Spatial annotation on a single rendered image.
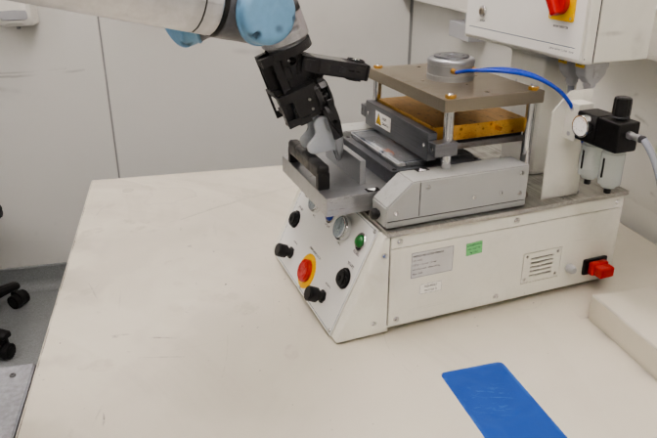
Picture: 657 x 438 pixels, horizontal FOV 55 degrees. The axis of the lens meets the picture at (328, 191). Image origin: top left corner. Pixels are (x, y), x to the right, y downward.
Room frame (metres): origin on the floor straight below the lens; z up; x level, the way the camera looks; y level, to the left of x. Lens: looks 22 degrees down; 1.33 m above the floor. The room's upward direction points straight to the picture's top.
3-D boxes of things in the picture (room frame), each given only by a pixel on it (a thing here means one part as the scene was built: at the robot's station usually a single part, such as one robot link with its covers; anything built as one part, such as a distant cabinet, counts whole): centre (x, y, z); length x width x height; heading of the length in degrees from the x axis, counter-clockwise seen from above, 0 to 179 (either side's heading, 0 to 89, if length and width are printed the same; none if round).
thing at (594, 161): (0.91, -0.41, 1.05); 0.15 x 0.05 x 0.15; 21
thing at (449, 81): (1.06, -0.24, 1.08); 0.31 x 0.24 x 0.13; 21
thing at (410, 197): (0.91, -0.19, 0.97); 0.26 x 0.05 x 0.07; 111
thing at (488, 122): (1.06, -0.21, 1.07); 0.22 x 0.17 x 0.10; 21
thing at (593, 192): (1.08, -0.24, 0.93); 0.46 x 0.35 x 0.01; 111
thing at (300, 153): (0.97, 0.03, 0.99); 0.15 x 0.02 x 0.04; 21
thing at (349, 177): (1.02, -0.09, 0.97); 0.30 x 0.22 x 0.08; 111
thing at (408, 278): (1.05, -0.21, 0.84); 0.53 x 0.37 x 0.17; 111
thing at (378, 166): (1.04, -0.14, 0.98); 0.20 x 0.17 x 0.03; 21
